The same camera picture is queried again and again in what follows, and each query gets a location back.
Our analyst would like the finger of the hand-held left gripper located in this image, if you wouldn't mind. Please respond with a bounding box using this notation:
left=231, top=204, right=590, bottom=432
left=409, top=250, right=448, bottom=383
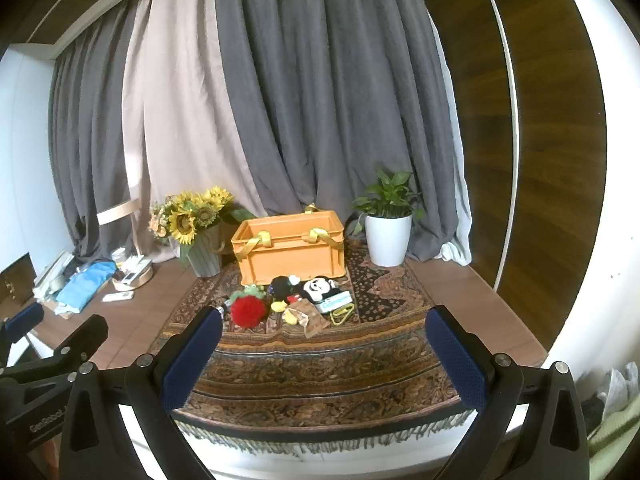
left=0, top=314, right=109, bottom=378
left=0, top=301, right=45, bottom=358

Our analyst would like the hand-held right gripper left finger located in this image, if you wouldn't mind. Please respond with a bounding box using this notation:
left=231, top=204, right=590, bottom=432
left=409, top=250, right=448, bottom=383
left=52, top=305, right=224, bottom=480

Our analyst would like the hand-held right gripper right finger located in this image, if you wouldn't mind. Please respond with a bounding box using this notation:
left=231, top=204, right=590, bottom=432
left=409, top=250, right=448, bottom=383
left=425, top=304, right=591, bottom=480

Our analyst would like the red plush toy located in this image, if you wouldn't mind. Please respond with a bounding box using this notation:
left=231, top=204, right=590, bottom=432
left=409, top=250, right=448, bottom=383
left=230, top=296, right=266, bottom=329

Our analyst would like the black mouse plush toy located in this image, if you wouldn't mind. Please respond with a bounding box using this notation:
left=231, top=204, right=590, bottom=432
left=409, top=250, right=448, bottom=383
left=267, top=275, right=301, bottom=311

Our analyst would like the orange plastic crate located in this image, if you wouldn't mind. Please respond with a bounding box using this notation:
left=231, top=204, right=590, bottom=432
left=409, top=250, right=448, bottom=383
left=231, top=204, right=347, bottom=288

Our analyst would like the white toy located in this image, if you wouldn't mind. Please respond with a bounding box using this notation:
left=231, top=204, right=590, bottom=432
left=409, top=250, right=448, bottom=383
left=300, top=277, right=341, bottom=304

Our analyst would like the blue cloth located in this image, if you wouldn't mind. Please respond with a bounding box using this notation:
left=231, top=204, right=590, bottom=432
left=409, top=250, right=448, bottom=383
left=59, top=261, right=118, bottom=311

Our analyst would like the round wooden tray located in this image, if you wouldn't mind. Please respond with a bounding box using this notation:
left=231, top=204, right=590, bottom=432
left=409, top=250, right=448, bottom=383
left=112, top=255, right=154, bottom=292

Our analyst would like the grey-green ribbed vase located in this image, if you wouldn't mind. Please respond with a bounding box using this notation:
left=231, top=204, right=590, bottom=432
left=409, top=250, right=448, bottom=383
left=186, top=225, right=223, bottom=278

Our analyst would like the patterned brown rug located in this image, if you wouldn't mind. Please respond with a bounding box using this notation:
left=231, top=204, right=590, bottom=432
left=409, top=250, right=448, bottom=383
left=160, top=240, right=476, bottom=461

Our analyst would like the white and blue pouch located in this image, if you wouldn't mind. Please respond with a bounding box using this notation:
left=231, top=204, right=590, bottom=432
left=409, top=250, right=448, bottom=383
left=317, top=292, right=354, bottom=314

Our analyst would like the white plant pot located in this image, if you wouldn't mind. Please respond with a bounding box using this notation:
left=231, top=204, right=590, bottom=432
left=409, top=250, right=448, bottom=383
left=364, top=212, right=413, bottom=267

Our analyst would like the sunflower bouquet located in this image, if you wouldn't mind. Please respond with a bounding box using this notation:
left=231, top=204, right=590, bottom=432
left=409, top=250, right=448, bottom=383
left=148, top=186, right=258, bottom=261

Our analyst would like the white plastic bag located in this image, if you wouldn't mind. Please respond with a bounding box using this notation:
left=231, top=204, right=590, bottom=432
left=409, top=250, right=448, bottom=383
left=599, top=362, right=640, bottom=411

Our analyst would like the white sheer curtain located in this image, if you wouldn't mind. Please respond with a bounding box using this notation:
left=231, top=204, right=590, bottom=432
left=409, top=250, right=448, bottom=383
left=429, top=10, right=473, bottom=266

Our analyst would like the light green cloth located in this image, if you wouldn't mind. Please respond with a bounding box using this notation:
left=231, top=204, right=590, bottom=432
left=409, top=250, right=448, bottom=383
left=587, top=406, right=640, bottom=461

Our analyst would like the green leafy plant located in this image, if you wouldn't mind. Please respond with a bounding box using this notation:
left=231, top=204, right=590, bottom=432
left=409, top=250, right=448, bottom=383
left=350, top=167, right=426, bottom=236

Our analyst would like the grey curtain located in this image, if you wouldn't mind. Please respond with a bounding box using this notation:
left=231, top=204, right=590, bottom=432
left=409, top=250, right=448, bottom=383
left=47, top=15, right=153, bottom=266
left=214, top=0, right=468, bottom=266

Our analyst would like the beige curtain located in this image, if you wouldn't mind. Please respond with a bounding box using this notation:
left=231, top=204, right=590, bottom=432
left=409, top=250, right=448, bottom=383
left=122, top=0, right=271, bottom=266

